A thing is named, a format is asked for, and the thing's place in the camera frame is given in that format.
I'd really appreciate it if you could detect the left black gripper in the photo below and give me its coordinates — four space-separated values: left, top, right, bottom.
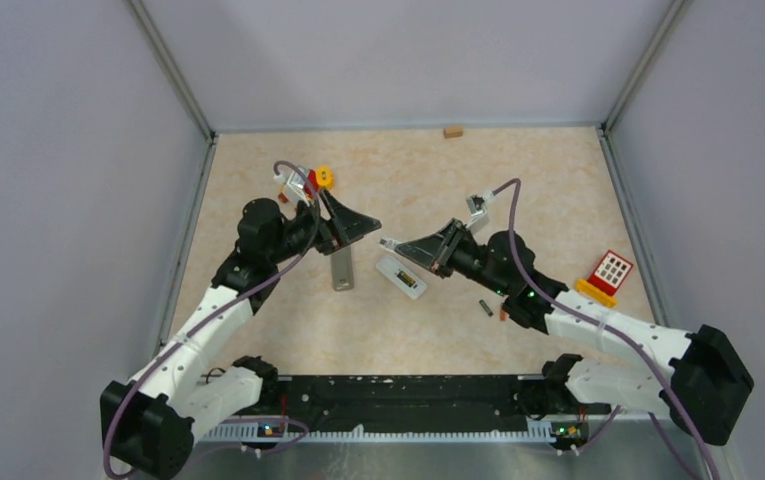
268 187 380 264

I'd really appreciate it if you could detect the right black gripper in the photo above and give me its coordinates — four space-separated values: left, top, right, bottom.
397 219 511 297

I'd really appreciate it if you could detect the white remote control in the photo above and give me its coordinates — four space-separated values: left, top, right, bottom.
375 255 428 300

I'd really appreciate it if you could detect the grey remote battery cover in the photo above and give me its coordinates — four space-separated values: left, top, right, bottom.
330 246 355 292

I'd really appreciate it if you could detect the dark green AA battery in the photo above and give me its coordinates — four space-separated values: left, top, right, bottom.
478 299 494 317

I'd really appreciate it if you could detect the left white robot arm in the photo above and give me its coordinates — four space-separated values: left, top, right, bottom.
100 189 381 479

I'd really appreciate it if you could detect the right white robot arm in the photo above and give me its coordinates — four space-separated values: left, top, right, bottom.
380 219 755 446

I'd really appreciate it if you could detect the yellow round toy brick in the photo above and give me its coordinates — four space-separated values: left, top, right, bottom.
314 166 335 190

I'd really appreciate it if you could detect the red toy cylinder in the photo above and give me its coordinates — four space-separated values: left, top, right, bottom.
307 169 319 191

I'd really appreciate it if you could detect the small wooden block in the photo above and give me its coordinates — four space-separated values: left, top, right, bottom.
442 125 464 139

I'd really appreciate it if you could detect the yellow toy piece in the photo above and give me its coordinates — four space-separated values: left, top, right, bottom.
575 278 618 308

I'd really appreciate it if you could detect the red white toy panel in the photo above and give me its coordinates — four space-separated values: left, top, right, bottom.
587 250 635 296

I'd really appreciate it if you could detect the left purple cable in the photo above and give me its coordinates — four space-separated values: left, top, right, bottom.
100 160 324 480

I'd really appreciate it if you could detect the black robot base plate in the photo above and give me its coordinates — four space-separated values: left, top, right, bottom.
238 375 612 434

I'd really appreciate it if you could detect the grey slotted cable duct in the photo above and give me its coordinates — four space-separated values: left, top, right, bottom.
201 422 556 444

